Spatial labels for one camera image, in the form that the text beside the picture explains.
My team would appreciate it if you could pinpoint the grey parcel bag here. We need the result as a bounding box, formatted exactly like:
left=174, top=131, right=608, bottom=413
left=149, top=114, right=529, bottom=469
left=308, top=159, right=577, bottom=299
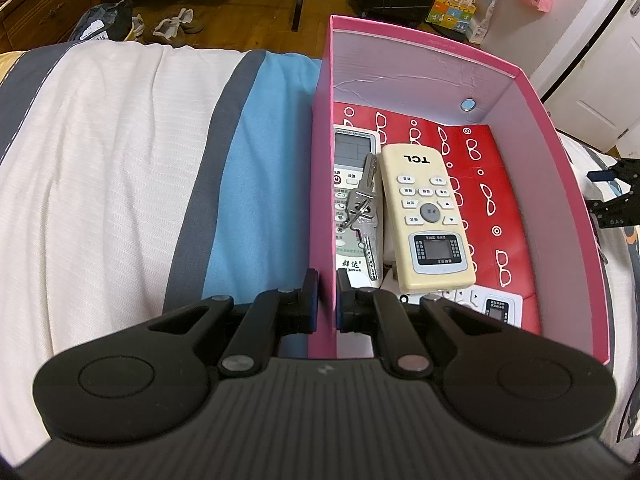
left=69, top=2, right=136, bottom=44

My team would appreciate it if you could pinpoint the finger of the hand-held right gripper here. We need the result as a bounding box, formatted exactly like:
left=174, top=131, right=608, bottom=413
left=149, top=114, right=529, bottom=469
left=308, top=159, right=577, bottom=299
left=587, top=198, right=640, bottom=231
left=587, top=157, right=640, bottom=187

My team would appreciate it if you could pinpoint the small white remote control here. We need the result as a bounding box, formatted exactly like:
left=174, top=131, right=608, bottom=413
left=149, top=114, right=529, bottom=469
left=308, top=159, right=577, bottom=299
left=395, top=284, right=524, bottom=332

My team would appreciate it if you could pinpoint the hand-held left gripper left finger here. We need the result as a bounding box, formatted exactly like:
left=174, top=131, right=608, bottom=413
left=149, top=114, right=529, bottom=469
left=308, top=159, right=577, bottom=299
left=147, top=268, right=320, bottom=378

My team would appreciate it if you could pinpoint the white air conditioner remote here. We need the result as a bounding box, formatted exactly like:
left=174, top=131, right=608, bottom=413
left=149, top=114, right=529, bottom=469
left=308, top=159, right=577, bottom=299
left=332, top=124, right=385, bottom=292

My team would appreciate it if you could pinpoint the red printed paper sheet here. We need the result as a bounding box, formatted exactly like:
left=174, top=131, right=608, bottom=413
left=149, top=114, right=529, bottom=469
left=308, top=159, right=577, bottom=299
left=332, top=102, right=545, bottom=337

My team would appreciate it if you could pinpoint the white plastic bag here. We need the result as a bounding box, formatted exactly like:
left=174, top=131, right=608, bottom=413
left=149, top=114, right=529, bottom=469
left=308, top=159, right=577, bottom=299
left=467, top=0, right=502, bottom=47

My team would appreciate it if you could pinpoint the striped bed sheet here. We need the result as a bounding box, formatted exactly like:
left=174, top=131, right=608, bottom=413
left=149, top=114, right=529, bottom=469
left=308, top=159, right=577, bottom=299
left=0, top=40, right=640, bottom=461

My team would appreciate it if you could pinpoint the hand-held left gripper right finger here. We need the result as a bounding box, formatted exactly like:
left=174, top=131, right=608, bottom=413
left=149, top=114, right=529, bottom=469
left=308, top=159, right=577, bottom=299
left=336, top=269, right=501, bottom=380

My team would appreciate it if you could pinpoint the wooden dresser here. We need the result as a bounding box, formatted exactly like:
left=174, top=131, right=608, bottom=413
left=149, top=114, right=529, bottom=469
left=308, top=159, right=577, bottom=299
left=0, top=0, right=102, bottom=54

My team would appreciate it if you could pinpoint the colourful gift bag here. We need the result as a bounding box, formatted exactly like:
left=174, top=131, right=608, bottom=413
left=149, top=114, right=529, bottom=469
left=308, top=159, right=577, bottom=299
left=426, top=0, right=482, bottom=37

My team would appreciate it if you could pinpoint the brown shoe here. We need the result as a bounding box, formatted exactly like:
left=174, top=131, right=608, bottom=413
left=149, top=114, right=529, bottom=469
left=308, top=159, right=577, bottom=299
left=150, top=16, right=184, bottom=44
left=175, top=8, right=205, bottom=34

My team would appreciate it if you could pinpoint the white door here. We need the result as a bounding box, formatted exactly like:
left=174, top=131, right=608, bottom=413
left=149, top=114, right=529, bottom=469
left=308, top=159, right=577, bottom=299
left=529, top=0, right=640, bottom=157

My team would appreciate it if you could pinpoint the pink cardboard box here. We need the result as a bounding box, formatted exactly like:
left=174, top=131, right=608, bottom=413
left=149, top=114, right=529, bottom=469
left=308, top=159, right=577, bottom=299
left=306, top=14, right=612, bottom=366

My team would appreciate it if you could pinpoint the silver key bunch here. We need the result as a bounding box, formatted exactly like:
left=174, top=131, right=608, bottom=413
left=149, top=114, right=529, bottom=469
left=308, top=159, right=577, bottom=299
left=342, top=152, right=384, bottom=282

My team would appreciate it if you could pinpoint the beige remote control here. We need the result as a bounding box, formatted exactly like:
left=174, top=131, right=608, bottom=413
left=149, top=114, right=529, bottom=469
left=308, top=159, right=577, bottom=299
left=376, top=143, right=477, bottom=295

